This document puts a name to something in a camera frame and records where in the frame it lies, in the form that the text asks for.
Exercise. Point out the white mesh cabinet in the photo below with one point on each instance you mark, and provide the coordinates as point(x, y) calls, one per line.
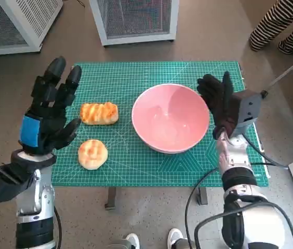
point(32, 15)
point(136, 18)

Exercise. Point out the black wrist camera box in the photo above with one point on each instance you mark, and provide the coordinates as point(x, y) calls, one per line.
point(1, 184)
point(247, 109)

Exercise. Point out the pink bowl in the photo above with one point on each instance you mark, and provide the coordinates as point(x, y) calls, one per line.
point(170, 119)

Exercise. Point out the white shoe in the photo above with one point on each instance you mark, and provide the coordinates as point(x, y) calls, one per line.
point(175, 237)
point(133, 241)

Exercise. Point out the green cutting mat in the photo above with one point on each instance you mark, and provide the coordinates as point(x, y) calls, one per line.
point(136, 166)

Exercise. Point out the round toy bread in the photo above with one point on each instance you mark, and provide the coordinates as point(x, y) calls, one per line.
point(93, 154)

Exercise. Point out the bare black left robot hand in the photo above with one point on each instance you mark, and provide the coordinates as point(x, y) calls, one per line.
point(50, 124)

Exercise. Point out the dark table leg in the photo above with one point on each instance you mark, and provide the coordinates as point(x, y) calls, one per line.
point(203, 195)
point(111, 197)

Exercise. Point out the person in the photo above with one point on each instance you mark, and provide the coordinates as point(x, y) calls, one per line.
point(268, 23)

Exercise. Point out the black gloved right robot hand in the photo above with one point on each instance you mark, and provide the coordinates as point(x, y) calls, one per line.
point(220, 103)

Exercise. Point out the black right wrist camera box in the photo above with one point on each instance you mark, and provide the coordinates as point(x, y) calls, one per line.
point(247, 109)

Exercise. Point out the oblong toy bread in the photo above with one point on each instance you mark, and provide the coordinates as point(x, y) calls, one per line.
point(99, 112)

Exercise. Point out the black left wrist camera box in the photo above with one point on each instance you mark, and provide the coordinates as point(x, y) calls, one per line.
point(1, 184)

